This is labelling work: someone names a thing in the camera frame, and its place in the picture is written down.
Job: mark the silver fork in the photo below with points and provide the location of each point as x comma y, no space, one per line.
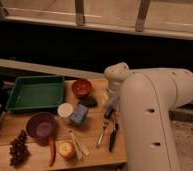
99,141

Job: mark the dark brown block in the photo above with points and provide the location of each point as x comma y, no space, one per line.
88,102

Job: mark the purple bowl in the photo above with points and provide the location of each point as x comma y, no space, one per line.
41,125

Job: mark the black small tool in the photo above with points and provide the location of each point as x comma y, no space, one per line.
108,113

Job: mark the bunch of dark grapes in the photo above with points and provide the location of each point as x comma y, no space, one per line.
18,149

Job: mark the red bowl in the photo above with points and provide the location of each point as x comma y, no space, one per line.
81,88

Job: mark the red yellow apple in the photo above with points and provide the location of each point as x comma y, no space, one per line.
66,150

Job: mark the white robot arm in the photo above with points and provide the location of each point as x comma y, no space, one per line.
145,98

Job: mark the green plastic tray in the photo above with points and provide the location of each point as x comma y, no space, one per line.
34,93

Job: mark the white paper cup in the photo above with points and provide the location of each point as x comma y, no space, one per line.
65,110

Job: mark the beige wooden stick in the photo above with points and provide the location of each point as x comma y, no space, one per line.
80,148

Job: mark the red chili pepper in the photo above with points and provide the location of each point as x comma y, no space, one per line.
52,151

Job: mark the blue sponge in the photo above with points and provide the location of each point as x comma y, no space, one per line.
79,115

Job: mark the black handled knife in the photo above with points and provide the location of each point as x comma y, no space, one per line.
113,136

